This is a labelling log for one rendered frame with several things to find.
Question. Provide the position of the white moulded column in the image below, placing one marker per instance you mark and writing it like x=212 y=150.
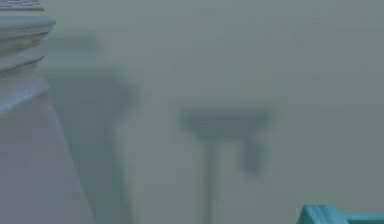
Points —
x=20 y=50

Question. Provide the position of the teal furniture frame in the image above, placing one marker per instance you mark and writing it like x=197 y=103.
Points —
x=325 y=216

